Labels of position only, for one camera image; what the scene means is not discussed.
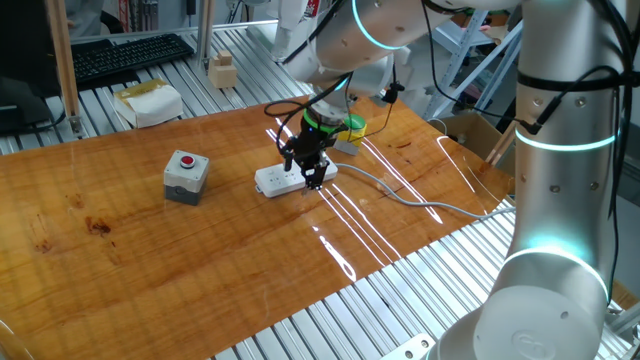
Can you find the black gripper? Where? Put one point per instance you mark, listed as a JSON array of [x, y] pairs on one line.
[[310, 150]]

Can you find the white four-socket power strip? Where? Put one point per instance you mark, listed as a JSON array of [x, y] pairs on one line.
[[272, 180]]

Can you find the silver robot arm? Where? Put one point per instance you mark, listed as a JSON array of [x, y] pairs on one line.
[[560, 175]]

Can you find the red button grey box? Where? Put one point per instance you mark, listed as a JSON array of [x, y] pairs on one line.
[[185, 187]]

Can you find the wooden block puzzle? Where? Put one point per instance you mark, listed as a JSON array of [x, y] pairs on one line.
[[222, 72]]

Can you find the brown cardboard box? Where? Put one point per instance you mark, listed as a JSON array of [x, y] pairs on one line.
[[472, 137]]

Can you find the white tissue pack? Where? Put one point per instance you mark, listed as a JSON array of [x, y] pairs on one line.
[[150, 105]]

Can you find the white metal shelf rack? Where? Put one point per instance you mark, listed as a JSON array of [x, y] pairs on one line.
[[465, 60]]

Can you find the wood-grain table mat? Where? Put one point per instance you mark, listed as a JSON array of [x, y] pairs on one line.
[[150, 275]]

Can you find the black computer keyboard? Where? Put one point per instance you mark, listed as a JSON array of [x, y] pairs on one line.
[[125, 55]]

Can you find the black computer monitor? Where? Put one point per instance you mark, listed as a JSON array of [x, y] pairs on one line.
[[25, 50]]

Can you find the aluminium upright post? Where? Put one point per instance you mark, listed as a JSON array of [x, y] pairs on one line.
[[205, 30]]

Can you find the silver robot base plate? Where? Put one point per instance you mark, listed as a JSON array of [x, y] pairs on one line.
[[410, 350]]

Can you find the wooden upright post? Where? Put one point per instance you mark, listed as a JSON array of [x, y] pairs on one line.
[[62, 60]]

